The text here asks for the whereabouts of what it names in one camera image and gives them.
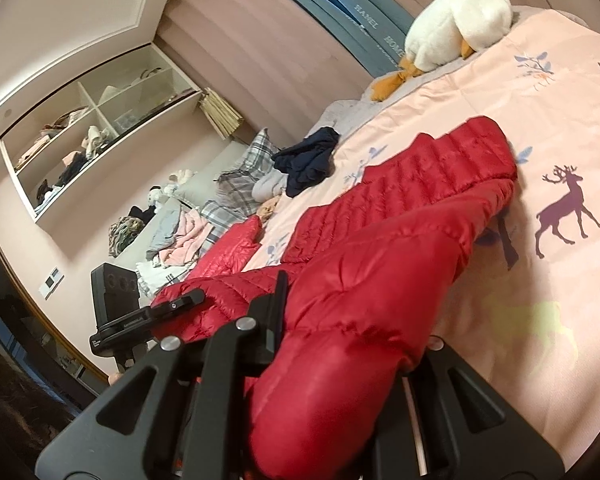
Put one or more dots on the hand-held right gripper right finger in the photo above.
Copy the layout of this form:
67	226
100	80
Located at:
440	360

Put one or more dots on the blue grey lettered curtain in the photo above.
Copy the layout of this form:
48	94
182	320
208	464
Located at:
350	5

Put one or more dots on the peach plush toy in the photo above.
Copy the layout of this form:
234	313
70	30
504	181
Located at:
269	207

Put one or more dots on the pink garment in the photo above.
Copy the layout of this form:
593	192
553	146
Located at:
185	240

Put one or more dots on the white striped cloth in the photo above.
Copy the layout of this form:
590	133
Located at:
155	275

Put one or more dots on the navy blue garment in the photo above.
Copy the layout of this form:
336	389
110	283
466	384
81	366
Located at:
305	162

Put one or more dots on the light grey garment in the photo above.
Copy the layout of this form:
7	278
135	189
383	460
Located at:
269	186

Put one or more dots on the pink deer-print duvet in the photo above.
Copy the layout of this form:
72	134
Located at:
555	135

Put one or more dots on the black and white plush toy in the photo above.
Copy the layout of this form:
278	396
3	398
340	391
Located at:
155	195

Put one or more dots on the coral pink puffer jacket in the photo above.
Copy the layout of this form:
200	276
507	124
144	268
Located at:
230	250

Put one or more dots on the white wall switch panel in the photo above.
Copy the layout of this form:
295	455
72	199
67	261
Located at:
51	282

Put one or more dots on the large plaid pillow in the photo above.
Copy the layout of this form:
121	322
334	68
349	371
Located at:
252	160

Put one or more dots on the white wall shelf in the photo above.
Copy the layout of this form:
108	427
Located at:
105	110

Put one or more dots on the grey blue garment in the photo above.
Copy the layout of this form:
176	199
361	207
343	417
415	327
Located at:
165	222

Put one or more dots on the dark patterned cloth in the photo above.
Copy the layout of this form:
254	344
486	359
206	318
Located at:
122	235

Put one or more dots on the white goose plush toy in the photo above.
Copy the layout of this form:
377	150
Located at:
455	25

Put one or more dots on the red puffer jacket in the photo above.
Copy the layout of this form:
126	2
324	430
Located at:
360	285

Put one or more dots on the beige headboard cushion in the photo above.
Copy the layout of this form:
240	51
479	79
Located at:
205	180

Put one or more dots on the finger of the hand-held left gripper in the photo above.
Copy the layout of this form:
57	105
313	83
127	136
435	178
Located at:
180	301

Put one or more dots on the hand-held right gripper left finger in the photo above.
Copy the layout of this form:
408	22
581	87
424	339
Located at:
278	305

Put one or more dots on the small plaid pillow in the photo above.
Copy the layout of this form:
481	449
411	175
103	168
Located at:
220	215

